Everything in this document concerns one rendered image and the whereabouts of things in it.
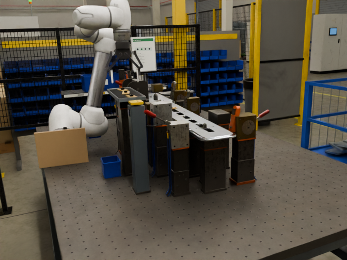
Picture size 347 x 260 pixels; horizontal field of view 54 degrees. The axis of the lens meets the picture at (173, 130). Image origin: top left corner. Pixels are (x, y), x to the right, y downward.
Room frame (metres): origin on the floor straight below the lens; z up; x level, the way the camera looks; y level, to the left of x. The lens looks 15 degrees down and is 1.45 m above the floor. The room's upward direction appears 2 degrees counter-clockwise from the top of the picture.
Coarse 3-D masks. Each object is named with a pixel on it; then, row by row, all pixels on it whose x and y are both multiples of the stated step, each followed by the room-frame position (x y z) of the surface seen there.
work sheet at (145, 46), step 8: (136, 40) 3.12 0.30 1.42; (144, 40) 3.14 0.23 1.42; (152, 40) 3.16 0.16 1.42; (136, 48) 3.11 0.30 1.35; (144, 48) 3.14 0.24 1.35; (152, 48) 3.16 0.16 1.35; (144, 56) 3.14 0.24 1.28; (152, 56) 3.16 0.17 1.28; (144, 64) 3.13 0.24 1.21; (152, 64) 3.16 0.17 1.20
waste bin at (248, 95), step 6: (246, 78) 5.67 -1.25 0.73; (252, 78) 5.71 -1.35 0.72; (246, 84) 5.39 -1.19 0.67; (252, 84) 5.30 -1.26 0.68; (246, 90) 5.42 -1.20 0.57; (252, 90) 5.32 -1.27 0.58; (246, 96) 5.43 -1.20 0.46; (252, 96) 5.33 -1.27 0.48; (246, 102) 5.43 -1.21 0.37; (252, 102) 5.33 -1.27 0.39; (246, 108) 5.44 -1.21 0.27; (252, 108) 5.33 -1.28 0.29
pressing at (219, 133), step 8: (152, 96) 2.62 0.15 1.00; (160, 96) 2.60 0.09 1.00; (176, 104) 2.27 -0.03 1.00; (176, 112) 2.02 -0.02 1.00; (184, 112) 2.01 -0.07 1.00; (192, 112) 2.00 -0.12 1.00; (176, 120) 1.80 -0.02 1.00; (200, 120) 1.80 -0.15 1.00; (208, 120) 1.81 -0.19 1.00; (192, 128) 1.63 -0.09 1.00; (200, 128) 1.63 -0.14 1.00; (208, 128) 1.63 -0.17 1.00; (216, 128) 1.62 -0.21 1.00; (224, 128) 1.63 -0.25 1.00; (200, 136) 1.48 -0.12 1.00; (208, 136) 1.49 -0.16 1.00; (216, 136) 1.49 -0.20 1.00; (224, 136) 1.49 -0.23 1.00; (232, 136) 1.50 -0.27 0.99
